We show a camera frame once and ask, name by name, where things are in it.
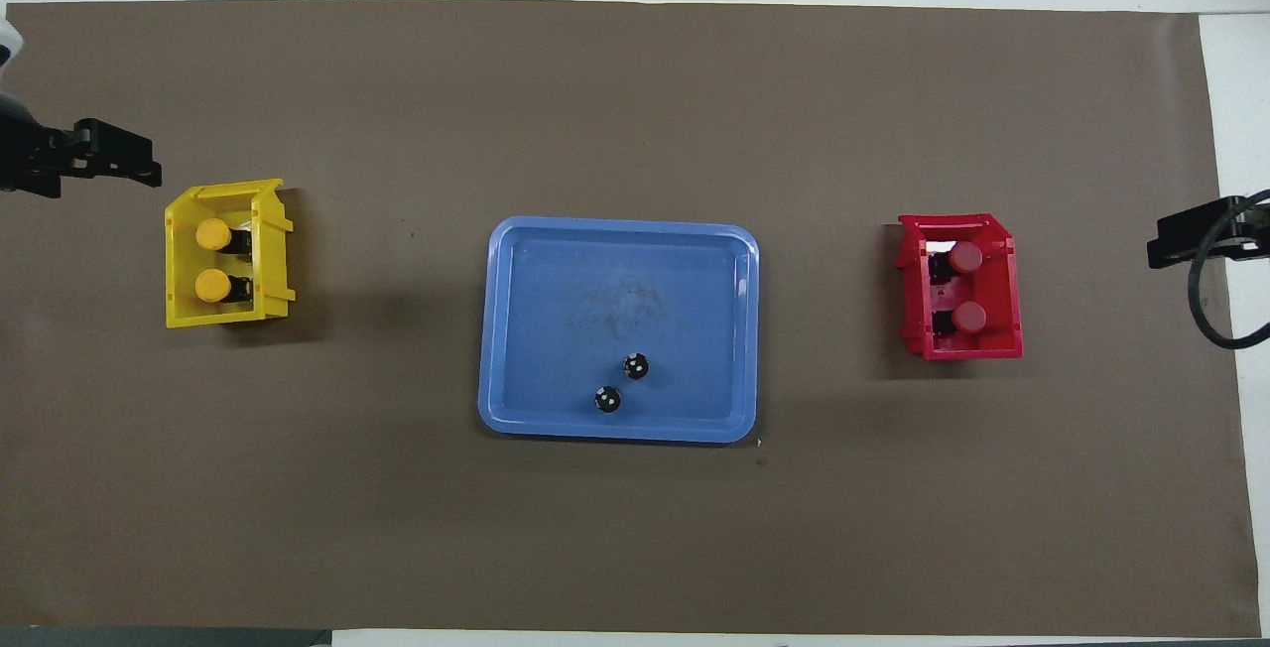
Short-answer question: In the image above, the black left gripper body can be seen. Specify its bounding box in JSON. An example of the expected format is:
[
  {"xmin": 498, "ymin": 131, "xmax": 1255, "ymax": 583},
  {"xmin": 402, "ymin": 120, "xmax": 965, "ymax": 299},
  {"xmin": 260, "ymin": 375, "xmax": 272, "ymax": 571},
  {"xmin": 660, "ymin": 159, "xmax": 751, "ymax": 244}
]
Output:
[{"xmin": 0, "ymin": 96, "xmax": 76, "ymax": 199}]

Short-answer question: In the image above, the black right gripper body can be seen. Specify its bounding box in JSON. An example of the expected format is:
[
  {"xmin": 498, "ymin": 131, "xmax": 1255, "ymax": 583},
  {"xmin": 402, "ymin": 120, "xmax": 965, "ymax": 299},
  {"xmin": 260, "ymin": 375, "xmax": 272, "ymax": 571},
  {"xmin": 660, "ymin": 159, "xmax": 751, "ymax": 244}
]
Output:
[{"xmin": 1235, "ymin": 193, "xmax": 1270, "ymax": 257}]

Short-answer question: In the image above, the yellow push button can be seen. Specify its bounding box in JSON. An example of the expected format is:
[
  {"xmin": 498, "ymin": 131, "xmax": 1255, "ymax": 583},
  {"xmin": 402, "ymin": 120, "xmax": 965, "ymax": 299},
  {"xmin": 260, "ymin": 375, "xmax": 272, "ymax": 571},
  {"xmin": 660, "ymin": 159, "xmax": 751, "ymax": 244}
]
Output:
[
  {"xmin": 194, "ymin": 269, "xmax": 250, "ymax": 306},
  {"xmin": 194, "ymin": 218, "xmax": 250, "ymax": 253}
]

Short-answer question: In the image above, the red push button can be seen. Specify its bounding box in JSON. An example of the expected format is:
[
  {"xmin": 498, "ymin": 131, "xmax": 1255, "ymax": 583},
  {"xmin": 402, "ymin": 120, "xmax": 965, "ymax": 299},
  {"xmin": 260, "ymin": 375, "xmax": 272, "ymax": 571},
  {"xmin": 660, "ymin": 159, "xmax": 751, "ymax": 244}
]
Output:
[
  {"xmin": 929, "ymin": 241, "xmax": 985, "ymax": 278},
  {"xmin": 931, "ymin": 301, "xmax": 988, "ymax": 336}
]

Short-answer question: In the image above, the yellow plastic storage bin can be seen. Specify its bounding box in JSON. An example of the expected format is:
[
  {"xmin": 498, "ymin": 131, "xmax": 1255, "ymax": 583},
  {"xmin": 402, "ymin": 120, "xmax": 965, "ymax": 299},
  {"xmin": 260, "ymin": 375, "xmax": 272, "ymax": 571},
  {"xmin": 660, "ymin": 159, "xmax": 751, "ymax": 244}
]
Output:
[{"xmin": 164, "ymin": 178, "xmax": 297, "ymax": 329}]

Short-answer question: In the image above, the red plastic storage bin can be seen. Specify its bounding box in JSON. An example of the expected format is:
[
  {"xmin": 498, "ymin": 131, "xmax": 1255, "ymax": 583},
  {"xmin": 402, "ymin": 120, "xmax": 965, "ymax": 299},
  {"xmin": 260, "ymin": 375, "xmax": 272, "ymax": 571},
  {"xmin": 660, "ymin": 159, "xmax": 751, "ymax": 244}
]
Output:
[{"xmin": 896, "ymin": 213, "xmax": 1024, "ymax": 361}]

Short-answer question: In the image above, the blue plastic tray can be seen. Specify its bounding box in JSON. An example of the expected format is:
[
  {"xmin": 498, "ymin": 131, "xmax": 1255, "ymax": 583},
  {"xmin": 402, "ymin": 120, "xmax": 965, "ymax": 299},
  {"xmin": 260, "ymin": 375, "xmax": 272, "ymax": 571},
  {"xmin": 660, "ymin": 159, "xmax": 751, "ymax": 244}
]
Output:
[{"xmin": 477, "ymin": 215, "xmax": 761, "ymax": 445}]

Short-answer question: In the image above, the brown paper table mat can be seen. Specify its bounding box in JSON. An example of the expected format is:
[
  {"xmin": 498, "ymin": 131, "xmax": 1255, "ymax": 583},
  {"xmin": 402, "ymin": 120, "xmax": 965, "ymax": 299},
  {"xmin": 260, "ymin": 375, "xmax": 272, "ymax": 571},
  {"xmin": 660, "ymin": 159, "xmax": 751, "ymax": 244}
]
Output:
[{"xmin": 0, "ymin": 0, "xmax": 1261, "ymax": 638}]

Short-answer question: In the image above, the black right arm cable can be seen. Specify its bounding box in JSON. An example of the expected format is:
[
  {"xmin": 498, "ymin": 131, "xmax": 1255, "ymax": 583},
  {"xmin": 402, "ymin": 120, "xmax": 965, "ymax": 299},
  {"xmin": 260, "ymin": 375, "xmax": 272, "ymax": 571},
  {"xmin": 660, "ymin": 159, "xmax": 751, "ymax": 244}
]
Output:
[{"xmin": 1187, "ymin": 189, "xmax": 1270, "ymax": 350}]

